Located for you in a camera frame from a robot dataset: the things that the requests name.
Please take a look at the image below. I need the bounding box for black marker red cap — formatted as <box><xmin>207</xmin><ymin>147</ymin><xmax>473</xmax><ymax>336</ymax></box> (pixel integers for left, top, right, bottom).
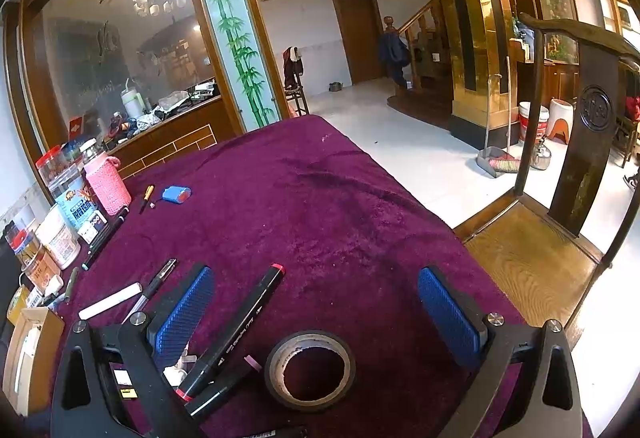
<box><xmin>177</xmin><ymin>264</ymin><xmax>286</xmax><ymax>402</ymax></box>

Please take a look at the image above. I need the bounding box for black silver fountain pen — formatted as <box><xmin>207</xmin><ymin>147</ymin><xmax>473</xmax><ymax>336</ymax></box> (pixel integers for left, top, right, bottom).
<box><xmin>122</xmin><ymin>258</ymin><xmax>178</xmax><ymax>323</ymax></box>

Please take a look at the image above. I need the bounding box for white stick eraser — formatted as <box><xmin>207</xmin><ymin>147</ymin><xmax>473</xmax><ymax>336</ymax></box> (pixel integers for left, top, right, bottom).
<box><xmin>78</xmin><ymin>282</ymin><xmax>142</xmax><ymax>321</ymax></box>

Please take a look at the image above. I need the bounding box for dark wooden chair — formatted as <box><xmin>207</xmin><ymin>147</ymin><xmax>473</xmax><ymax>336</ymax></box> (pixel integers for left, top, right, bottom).
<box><xmin>454</xmin><ymin>14</ymin><xmax>639</xmax><ymax>345</ymax></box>

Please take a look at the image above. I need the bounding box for black tape roll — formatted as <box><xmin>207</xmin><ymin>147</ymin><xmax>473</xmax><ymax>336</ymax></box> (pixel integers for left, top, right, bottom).
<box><xmin>264</xmin><ymin>330</ymin><xmax>356</xmax><ymax>412</ymax></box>

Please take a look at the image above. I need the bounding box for purple velvet tablecloth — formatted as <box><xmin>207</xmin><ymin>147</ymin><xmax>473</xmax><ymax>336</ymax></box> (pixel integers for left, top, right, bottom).
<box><xmin>61</xmin><ymin>115</ymin><xmax>522</xmax><ymax>437</ymax></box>

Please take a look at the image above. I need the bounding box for blue lighter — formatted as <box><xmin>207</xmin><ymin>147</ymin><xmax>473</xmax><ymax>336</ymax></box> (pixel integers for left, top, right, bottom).
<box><xmin>162</xmin><ymin>186</ymin><xmax>192</xmax><ymax>204</ymax></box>

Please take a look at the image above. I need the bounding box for brown cardboard tray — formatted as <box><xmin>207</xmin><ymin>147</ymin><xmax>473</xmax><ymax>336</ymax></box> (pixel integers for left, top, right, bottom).
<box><xmin>2</xmin><ymin>307</ymin><xmax>64</xmax><ymax>416</ymax></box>

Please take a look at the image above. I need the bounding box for pink woven cup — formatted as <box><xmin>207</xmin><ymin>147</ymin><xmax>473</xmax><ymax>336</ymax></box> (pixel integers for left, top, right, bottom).
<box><xmin>85</xmin><ymin>152</ymin><xmax>131</xmax><ymax>216</ymax></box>

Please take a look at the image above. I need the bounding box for red lid plastic jar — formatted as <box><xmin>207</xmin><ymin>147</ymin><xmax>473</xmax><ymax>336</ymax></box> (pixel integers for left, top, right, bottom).
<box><xmin>35</xmin><ymin>145</ymin><xmax>70</xmax><ymax>187</ymax></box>

